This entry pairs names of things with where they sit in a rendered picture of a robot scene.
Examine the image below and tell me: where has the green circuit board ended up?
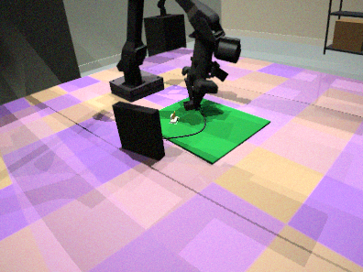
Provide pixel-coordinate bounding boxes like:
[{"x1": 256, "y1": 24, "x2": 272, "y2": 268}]
[{"x1": 159, "y1": 97, "x2": 271, "y2": 165}]

